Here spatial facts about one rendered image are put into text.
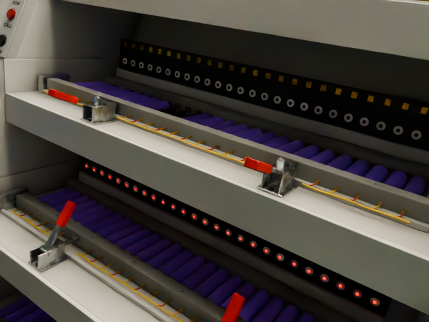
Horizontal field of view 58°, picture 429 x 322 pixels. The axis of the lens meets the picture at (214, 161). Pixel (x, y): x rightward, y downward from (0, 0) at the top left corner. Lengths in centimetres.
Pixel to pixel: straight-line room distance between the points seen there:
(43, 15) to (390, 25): 50
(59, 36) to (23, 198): 27
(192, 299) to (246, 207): 15
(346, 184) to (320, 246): 7
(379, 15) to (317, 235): 21
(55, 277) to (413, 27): 49
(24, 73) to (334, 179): 49
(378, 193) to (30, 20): 54
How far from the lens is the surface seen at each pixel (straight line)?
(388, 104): 52
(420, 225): 39
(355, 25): 41
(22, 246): 62
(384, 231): 37
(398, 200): 39
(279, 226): 38
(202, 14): 48
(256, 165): 32
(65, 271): 56
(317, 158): 45
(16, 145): 71
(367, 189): 40
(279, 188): 37
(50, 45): 70
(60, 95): 49
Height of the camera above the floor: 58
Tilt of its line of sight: level
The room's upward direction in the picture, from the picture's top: 20 degrees clockwise
